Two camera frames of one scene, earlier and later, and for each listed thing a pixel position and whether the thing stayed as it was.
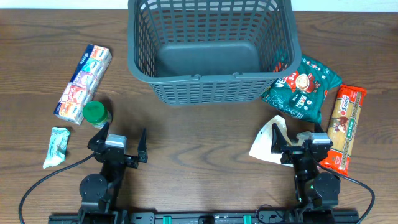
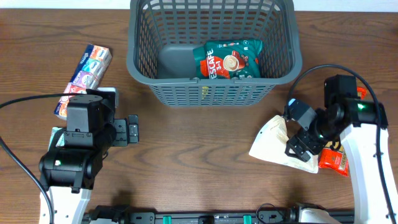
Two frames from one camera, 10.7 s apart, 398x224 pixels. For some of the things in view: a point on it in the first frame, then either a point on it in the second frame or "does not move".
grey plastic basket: [212, 51] does not move
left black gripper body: [132, 162] to [122, 132]
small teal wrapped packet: [57, 149] does not move
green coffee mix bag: [301, 94] to [229, 59]
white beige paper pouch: [262, 147] does not move
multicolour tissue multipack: [84, 83] does not move
